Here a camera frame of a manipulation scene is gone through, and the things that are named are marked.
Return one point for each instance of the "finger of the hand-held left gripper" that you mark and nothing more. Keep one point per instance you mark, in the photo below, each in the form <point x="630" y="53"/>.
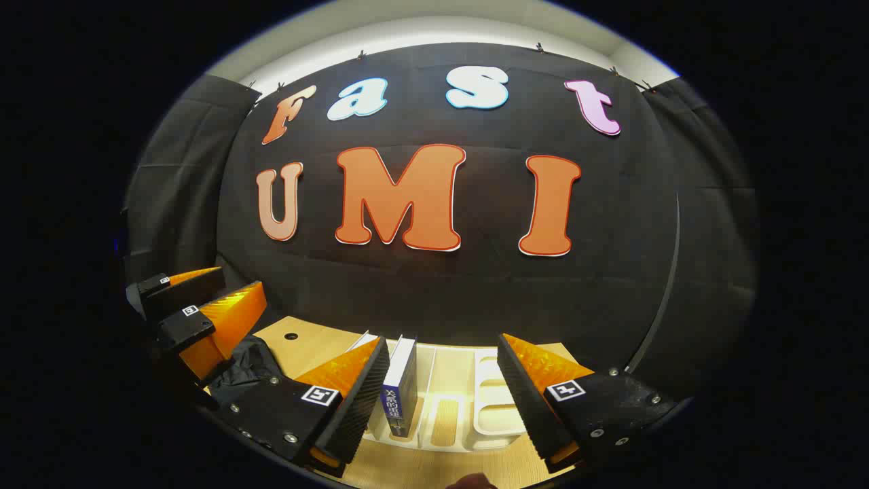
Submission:
<point x="183" y="329"/>
<point x="183" y="293"/>

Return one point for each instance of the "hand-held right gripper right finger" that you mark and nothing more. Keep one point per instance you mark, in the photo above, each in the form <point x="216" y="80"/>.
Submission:
<point x="526" y="401"/>

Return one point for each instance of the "white bookshelf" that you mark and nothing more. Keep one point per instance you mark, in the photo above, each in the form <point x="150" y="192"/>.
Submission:
<point x="461" y="407"/>

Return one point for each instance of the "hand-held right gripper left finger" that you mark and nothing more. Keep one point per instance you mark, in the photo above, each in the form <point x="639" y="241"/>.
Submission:
<point x="360" y="401"/>

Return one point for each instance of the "black schoolbag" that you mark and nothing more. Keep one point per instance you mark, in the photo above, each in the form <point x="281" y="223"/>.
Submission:
<point x="248" y="370"/>

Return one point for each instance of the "blue cover book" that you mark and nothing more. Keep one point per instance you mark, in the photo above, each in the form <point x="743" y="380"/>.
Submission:
<point x="402" y="394"/>

